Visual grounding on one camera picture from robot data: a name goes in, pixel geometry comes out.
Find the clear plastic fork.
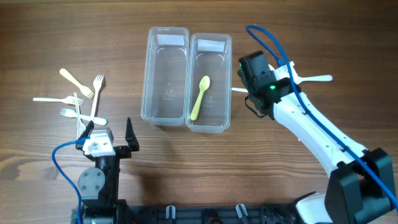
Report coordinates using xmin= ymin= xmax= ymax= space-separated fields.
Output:
xmin=75 ymin=105 xmax=86 ymax=139

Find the yellow plastic spoon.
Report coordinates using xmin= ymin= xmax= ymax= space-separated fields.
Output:
xmin=190 ymin=76 xmax=210 ymax=121

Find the blue cable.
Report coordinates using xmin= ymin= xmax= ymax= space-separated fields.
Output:
xmin=246 ymin=25 xmax=398 ymax=210
xmin=51 ymin=139 xmax=91 ymax=224

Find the right blue cable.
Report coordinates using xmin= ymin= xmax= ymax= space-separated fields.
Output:
xmin=246 ymin=25 xmax=398 ymax=210

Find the clear plastic container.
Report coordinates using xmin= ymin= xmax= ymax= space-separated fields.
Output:
xmin=185 ymin=33 xmax=232 ymax=134
xmin=141 ymin=27 xmax=190 ymax=126

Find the left blue cable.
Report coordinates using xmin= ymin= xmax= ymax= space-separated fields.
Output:
xmin=51 ymin=139 xmax=91 ymax=224

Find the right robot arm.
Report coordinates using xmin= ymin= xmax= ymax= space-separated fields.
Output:
xmin=238 ymin=51 xmax=397 ymax=223

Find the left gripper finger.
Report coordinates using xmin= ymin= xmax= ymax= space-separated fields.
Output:
xmin=81 ymin=121 xmax=94 ymax=139
xmin=125 ymin=117 xmax=139 ymax=152

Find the white fork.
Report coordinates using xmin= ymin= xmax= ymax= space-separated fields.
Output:
xmin=90 ymin=75 xmax=104 ymax=121

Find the left clear plastic container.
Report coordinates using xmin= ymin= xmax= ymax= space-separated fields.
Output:
xmin=141 ymin=27 xmax=190 ymax=126

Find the white spoon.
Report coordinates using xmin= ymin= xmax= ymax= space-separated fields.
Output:
xmin=231 ymin=87 xmax=248 ymax=93
xmin=294 ymin=75 xmax=333 ymax=85

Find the yellow plastic fork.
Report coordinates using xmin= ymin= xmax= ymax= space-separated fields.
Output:
xmin=59 ymin=68 xmax=95 ymax=99

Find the light blue plastic fork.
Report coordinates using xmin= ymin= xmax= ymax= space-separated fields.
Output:
xmin=60 ymin=109 xmax=108 ymax=126

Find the white fork pointing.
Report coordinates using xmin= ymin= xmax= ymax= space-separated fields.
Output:
xmin=33 ymin=96 xmax=84 ymax=106

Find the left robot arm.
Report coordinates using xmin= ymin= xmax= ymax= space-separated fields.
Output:
xmin=76 ymin=118 xmax=139 ymax=209

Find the right clear plastic container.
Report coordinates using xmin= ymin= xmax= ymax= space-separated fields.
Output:
xmin=185 ymin=33 xmax=232 ymax=134

